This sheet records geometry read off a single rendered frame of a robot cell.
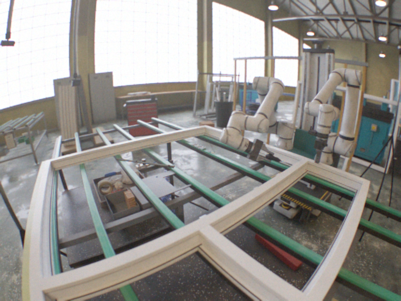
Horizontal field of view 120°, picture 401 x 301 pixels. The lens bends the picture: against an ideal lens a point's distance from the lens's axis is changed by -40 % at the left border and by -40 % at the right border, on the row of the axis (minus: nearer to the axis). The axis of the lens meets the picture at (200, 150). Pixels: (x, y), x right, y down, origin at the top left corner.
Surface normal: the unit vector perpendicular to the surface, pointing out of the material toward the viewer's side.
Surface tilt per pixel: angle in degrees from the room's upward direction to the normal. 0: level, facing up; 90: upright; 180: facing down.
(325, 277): 0
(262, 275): 0
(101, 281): 90
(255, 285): 90
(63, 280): 0
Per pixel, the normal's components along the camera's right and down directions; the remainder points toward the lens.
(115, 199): 0.61, 0.28
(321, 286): 0.00, -0.93
